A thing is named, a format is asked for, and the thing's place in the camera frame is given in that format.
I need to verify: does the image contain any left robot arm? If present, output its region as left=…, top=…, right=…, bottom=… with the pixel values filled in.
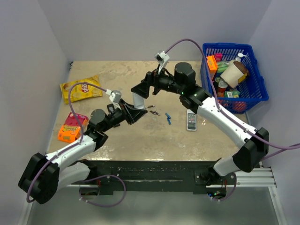
left=18, top=95, right=148, bottom=204

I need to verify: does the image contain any white remote control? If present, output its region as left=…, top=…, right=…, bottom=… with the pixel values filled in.
left=132, top=92, right=146, bottom=110

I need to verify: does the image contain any orange box in basket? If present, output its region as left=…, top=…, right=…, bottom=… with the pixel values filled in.
left=207, top=55, right=218, bottom=81

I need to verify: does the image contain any blue plastic basket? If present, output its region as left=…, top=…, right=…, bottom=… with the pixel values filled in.
left=200, top=43, right=269, bottom=114

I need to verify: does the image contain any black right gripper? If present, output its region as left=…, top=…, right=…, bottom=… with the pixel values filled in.
left=131, top=64, right=184, bottom=99

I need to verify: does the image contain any black remote control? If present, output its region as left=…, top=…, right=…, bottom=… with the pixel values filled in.
left=107, top=104, right=115, bottom=114

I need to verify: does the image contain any grey buttoned remote control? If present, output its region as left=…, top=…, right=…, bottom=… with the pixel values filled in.
left=186, top=109, right=197, bottom=132

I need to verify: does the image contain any yellow Lays chips bag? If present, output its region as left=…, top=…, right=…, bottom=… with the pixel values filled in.
left=60, top=75, right=103, bottom=104

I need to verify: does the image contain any red can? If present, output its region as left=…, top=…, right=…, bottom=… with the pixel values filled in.
left=217, top=79, right=228, bottom=98

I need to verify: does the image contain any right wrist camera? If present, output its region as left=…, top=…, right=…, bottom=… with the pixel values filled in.
left=154, top=51, right=170, bottom=74

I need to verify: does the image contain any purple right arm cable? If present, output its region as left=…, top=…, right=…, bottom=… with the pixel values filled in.
left=164, top=38, right=300, bottom=160

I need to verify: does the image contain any green box in basket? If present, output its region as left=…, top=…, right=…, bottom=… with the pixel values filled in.
left=224, top=90, right=240, bottom=98

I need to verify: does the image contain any pink box in basket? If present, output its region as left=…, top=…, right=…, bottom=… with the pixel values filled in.
left=214, top=53, right=223, bottom=62

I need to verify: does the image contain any aluminium rail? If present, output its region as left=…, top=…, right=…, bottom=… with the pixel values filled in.
left=235, top=168, right=276, bottom=188

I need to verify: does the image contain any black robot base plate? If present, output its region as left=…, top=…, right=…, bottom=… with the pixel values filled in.
left=71, top=159, right=236, bottom=198

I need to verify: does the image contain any paper cup with brown lid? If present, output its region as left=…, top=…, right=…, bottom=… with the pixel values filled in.
left=220, top=60, right=250, bottom=88

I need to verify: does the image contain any white pump bottle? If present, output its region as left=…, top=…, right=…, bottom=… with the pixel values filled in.
left=235, top=52, right=246, bottom=62

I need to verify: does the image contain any green bottle in basket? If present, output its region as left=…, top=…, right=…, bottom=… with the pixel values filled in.
left=217, top=61, right=229, bottom=73

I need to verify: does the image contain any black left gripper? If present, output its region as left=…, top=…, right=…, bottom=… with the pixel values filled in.
left=101, top=98, right=147, bottom=133

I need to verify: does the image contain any orange pink candy box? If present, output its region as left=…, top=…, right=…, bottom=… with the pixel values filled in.
left=58, top=112, right=81, bottom=143

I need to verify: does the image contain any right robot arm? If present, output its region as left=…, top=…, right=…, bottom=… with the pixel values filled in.
left=131, top=62, right=269, bottom=184

